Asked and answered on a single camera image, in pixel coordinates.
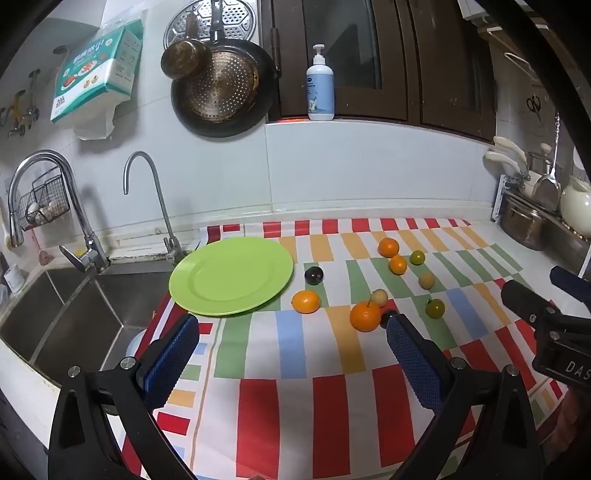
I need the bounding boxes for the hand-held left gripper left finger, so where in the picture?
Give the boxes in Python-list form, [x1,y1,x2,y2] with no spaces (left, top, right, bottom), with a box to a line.
[47,314,200,480]

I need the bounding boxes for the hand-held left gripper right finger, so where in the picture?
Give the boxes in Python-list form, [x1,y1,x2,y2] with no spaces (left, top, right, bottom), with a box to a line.
[385,314,546,480]

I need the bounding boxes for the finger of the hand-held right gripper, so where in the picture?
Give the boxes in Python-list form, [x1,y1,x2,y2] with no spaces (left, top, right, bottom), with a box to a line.
[501,279,591,337]
[549,266,591,303]

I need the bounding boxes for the large orange with stem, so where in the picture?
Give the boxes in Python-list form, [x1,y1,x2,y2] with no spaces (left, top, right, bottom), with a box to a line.
[349,301,382,333]

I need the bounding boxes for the green plate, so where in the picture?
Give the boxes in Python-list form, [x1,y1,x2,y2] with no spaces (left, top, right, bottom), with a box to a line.
[168,237,295,316]

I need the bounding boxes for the small oval orange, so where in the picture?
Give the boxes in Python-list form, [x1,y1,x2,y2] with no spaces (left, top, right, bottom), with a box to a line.
[291,290,322,315]

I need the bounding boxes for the stainless steel pot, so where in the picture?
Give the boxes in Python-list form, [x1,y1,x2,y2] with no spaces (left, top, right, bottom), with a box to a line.
[499,198,549,252]

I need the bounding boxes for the white ceramic jug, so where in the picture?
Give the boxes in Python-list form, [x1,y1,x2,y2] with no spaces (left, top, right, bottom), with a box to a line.
[560,175,591,225]

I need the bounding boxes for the steel spatula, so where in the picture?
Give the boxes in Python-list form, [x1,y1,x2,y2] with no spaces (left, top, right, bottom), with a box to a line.
[531,111,562,213]

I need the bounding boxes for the stainless steel sink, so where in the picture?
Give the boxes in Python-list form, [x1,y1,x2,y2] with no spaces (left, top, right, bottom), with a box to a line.
[0,258,185,388]

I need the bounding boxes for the metal dish rack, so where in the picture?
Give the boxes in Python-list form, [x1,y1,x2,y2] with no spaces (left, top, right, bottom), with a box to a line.
[492,174,591,273]

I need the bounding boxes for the striped colourful tablecloth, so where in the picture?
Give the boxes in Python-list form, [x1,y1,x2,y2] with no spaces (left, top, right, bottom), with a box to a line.
[117,217,573,480]

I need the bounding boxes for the slim gooseneck faucet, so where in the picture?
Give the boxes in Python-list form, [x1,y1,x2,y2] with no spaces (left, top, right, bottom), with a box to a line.
[122,151,190,266]

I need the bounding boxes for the chrome kitchen faucet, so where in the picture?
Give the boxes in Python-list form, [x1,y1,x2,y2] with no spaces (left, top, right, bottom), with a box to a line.
[8,149,112,273]

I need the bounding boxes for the black frying pan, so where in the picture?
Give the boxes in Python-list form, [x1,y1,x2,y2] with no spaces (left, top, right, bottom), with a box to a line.
[171,0,276,139]

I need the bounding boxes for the white pump soap bottle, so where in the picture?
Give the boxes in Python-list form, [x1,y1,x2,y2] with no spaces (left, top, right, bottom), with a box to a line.
[307,44,335,121]

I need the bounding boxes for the teal tissue pack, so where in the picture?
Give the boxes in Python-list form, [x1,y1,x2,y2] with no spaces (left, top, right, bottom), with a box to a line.
[50,19,144,141]

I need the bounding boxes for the small brass pan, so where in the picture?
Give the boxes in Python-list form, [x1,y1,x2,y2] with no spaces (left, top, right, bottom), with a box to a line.
[160,9,213,81]

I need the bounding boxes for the perforated steel steamer plate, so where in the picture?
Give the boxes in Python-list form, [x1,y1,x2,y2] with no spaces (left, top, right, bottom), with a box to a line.
[163,0,260,51]

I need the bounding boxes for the white knife handle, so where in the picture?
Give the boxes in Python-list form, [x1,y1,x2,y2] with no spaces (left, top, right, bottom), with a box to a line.
[483,151,522,179]
[493,136,527,163]

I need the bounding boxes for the black wire basket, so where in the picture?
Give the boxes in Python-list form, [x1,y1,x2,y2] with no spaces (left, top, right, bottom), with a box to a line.
[17,167,71,232]

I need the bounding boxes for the dark brown window frame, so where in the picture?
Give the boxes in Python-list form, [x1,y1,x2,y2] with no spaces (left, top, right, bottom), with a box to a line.
[259,0,499,144]

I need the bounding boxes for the wall hooks with utensils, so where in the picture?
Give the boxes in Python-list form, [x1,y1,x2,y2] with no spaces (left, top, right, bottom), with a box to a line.
[0,69,42,139]

